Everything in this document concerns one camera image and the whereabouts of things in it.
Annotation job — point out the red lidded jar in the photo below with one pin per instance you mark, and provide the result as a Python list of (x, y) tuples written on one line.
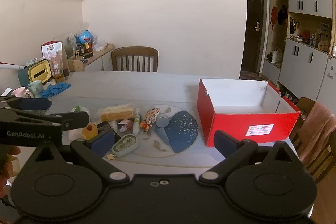
[(88, 47)]

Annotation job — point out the white wooden wall cabinet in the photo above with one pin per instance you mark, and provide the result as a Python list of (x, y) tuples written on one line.
[(302, 61)]

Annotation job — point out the white tote bag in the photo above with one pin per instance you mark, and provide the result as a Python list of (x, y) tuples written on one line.
[(277, 56)]

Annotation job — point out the red cardboard box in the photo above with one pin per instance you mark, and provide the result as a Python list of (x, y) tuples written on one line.
[(228, 124)]

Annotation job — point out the white sideboard wooden top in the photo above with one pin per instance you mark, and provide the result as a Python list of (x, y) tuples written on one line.
[(97, 62)]

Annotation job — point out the wooden slat back chair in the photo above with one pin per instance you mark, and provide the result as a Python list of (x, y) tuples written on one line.
[(118, 53)]

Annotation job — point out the green mug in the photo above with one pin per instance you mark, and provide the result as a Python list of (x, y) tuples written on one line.
[(35, 88)]

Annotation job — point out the glass jar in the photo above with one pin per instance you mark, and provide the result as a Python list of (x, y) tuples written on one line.
[(64, 61)]

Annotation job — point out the dark brown door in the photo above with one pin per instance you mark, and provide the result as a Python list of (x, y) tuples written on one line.
[(253, 29)]

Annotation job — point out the small pink bottle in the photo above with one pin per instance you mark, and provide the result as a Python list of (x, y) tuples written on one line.
[(126, 124)]

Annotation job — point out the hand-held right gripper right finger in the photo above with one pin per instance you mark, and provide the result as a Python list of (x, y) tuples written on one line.
[(225, 144)]

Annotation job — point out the cartoon plush toy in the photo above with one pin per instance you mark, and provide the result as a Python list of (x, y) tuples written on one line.
[(151, 115)]

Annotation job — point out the green oval case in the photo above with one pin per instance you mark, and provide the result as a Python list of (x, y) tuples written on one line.
[(124, 145)]

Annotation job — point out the red hanging bag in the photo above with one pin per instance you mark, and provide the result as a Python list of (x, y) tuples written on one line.
[(273, 16)]

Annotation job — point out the person's left hand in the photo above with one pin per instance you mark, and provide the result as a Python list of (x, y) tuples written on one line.
[(8, 169)]

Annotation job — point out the white cabinet with stickers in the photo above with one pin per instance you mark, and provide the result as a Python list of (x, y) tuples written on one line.
[(329, 82)]

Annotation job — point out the orange toy figure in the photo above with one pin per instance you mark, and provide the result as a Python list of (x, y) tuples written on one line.
[(145, 125)]

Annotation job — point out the red printed paper box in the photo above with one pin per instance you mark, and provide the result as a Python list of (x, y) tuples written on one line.
[(51, 50)]

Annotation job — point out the yellow teal tissue box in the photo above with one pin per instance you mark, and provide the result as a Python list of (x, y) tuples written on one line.
[(38, 71)]

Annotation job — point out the yellow sponge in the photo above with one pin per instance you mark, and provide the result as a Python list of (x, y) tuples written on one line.
[(116, 112)]

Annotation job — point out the white tube green label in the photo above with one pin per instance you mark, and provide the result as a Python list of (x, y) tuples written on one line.
[(136, 124)]

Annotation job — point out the dark blue folding fan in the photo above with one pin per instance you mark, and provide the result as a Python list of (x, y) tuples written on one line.
[(183, 132)]

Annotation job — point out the glass cup amber liquid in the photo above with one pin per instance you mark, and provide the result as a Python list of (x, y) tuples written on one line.
[(57, 74)]

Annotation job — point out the pink mug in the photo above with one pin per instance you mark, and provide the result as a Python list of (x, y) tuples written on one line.
[(19, 92)]

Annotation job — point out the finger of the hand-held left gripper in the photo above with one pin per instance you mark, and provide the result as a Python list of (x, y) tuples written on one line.
[(34, 104), (76, 119)]

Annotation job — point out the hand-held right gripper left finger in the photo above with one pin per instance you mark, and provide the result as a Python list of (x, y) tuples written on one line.
[(102, 141)]

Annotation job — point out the blue cloth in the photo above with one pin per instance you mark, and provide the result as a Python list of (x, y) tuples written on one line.
[(55, 89)]

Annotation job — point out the orange round container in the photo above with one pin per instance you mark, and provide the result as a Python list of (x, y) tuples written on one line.
[(90, 130)]

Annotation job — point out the grey round tin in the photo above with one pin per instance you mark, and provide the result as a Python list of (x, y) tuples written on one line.
[(162, 121)]

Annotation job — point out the patterned door rug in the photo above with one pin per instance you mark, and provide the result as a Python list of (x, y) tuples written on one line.
[(249, 75)]

